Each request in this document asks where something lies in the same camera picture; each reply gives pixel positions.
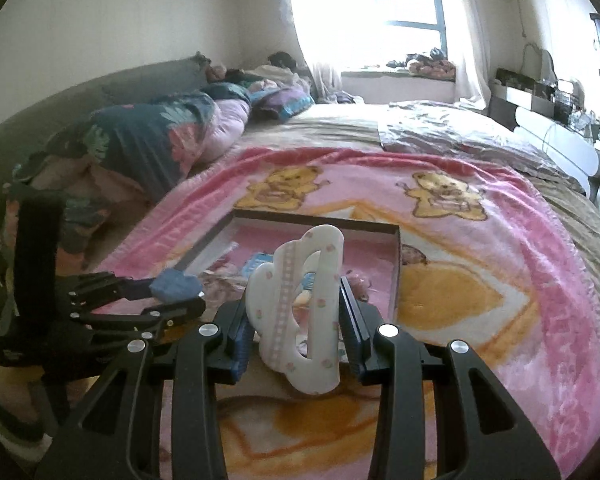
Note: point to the dark cluttered storage rack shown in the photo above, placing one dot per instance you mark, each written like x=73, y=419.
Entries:
x=525, y=97

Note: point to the dark cloth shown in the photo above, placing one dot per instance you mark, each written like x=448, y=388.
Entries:
x=285, y=60

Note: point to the small clear plastic bag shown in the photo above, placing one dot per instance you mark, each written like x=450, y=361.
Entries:
x=220, y=255

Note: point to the shallow cardboard box tray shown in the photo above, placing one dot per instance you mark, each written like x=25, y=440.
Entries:
x=365, y=260

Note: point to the white cloud-shaped puzzle piece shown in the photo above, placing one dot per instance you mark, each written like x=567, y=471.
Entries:
x=275, y=310

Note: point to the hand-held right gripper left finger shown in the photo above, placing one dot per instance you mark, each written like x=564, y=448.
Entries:
x=240, y=342

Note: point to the person's left forearm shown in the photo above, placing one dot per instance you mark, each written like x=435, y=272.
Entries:
x=10, y=410

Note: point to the pile of clothes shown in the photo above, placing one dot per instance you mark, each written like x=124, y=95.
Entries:
x=422, y=66

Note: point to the white sheer curtain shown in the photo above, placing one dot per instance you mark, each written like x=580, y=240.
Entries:
x=470, y=60
x=320, y=75

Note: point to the white bed footboard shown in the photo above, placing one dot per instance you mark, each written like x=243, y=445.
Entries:
x=555, y=145

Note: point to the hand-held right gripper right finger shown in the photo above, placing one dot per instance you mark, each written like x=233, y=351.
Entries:
x=352, y=332

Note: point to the dark floral quilt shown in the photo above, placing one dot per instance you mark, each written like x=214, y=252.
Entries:
x=140, y=140

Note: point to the lilac satin sheet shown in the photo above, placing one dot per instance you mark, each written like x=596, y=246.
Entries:
x=455, y=130

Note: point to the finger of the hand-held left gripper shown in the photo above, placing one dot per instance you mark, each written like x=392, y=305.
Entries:
x=145, y=317
x=135, y=289

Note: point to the purple blue pillow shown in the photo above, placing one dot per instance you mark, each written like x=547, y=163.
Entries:
x=285, y=101

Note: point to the pink bear print blanket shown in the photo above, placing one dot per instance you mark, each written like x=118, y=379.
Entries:
x=480, y=260

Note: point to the grey padded headboard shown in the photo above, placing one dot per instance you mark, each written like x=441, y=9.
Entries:
x=80, y=90

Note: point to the arched vanity mirror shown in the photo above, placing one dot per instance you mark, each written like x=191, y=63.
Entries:
x=537, y=62

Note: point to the small blue jewelry box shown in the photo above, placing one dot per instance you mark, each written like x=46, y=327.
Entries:
x=176, y=287

